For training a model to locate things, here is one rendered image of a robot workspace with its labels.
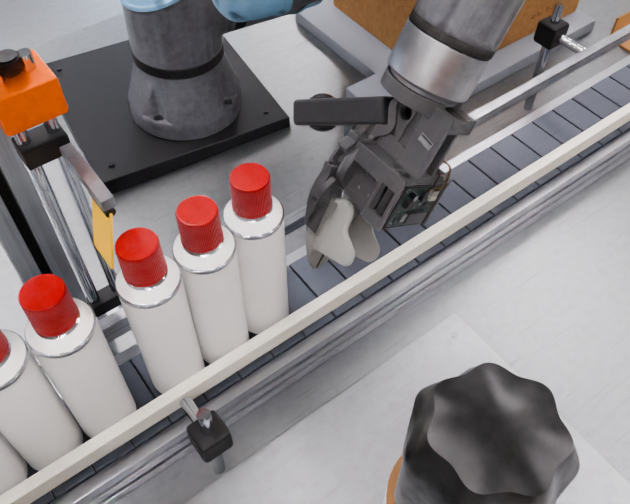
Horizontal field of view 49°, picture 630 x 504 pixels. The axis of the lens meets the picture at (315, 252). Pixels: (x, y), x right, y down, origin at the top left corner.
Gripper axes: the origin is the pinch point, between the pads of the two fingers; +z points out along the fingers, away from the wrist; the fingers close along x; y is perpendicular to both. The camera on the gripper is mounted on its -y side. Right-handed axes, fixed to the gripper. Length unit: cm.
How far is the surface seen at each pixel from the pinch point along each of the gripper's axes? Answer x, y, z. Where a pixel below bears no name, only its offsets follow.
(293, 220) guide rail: -1.9, -2.7, -2.1
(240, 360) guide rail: -9.4, 4.6, 8.0
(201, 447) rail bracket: -16.2, 10.0, 11.0
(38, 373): -27.6, 1.6, 6.8
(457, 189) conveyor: 21.4, -0.6, -6.1
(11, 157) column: -26.3, -11.9, -3.6
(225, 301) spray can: -13.2, 3.2, 1.0
